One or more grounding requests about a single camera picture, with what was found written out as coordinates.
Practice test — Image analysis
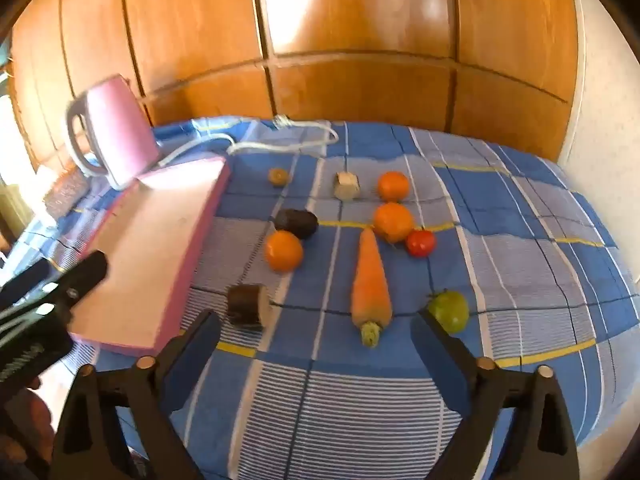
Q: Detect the orange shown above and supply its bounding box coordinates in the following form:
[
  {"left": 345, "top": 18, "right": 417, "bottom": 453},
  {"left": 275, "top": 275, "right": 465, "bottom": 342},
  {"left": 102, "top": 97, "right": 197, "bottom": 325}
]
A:
[
  {"left": 264, "top": 230, "right": 304, "bottom": 273},
  {"left": 377, "top": 171, "right": 411, "bottom": 203},
  {"left": 373, "top": 202, "right": 415, "bottom": 243}
]

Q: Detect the pink cardboard tray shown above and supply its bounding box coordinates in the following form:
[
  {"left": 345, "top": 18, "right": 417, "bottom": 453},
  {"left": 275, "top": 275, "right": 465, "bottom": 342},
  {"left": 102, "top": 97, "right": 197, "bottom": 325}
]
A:
[{"left": 67, "top": 156, "right": 232, "bottom": 357}]

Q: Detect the wooden wardrobe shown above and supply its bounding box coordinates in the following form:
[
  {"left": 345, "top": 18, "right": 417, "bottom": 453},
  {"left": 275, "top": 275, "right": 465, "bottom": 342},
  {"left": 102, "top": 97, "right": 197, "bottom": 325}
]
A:
[{"left": 7, "top": 0, "right": 581, "bottom": 163}]

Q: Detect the red tomato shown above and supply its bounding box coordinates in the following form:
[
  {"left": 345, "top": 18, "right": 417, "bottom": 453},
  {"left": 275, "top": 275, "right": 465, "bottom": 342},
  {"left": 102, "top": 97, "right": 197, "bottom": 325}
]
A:
[{"left": 405, "top": 229, "right": 437, "bottom": 258}]

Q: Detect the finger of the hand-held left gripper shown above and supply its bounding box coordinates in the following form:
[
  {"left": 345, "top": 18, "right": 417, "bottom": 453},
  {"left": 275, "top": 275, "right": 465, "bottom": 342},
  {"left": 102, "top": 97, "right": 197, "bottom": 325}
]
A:
[
  {"left": 0, "top": 260, "right": 56, "bottom": 306},
  {"left": 30, "top": 251, "right": 108, "bottom": 311}
]

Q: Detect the blue plaid blanket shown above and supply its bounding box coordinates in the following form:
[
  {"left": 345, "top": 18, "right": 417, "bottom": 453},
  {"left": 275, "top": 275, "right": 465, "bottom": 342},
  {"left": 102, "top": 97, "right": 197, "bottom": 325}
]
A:
[{"left": 10, "top": 117, "right": 631, "bottom": 480}]

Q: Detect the white power cable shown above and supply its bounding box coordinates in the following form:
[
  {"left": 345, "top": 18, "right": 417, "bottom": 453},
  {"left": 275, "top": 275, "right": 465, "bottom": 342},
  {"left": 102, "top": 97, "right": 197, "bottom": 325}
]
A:
[{"left": 150, "top": 116, "right": 341, "bottom": 171}]

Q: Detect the silver patterned tissue box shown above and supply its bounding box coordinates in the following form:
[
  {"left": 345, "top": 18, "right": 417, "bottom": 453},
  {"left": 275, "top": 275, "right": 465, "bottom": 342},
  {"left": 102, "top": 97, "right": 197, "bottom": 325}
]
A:
[{"left": 42, "top": 167, "right": 91, "bottom": 221}]

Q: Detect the pink box lid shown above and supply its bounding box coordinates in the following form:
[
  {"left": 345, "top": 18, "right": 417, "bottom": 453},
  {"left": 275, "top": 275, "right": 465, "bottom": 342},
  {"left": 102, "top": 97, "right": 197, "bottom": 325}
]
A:
[{"left": 66, "top": 75, "right": 163, "bottom": 192}]

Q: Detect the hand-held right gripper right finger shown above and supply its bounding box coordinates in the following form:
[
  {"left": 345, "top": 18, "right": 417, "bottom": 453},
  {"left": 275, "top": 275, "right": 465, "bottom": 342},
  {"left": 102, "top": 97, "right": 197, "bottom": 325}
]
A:
[{"left": 410, "top": 307, "right": 581, "bottom": 480}]

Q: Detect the carrot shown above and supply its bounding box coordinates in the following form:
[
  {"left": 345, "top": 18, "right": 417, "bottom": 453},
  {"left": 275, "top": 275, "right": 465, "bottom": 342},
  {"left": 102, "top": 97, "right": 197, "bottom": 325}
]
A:
[{"left": 350, "top": 227, "right": 393, "bottom": 347}]

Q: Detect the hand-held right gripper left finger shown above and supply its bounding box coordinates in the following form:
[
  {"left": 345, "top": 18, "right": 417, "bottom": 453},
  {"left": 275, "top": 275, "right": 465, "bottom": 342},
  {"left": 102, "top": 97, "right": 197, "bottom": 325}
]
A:
[{"left": 47, "top": 309, "right": 222, "bottom": 480}]

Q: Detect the dark brown round tuber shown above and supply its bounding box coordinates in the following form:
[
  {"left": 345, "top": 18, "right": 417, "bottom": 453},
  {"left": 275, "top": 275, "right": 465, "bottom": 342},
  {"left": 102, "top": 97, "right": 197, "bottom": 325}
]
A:
[{"left": 274, "top": 208, "right": 319, "bottom": 240}]

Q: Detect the green tomato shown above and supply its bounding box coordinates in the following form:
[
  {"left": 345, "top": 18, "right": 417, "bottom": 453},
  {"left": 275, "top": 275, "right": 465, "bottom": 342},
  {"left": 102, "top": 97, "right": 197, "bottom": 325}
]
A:
[{"left": 428, "top": 290, "right": 471, "bottom": 335}]

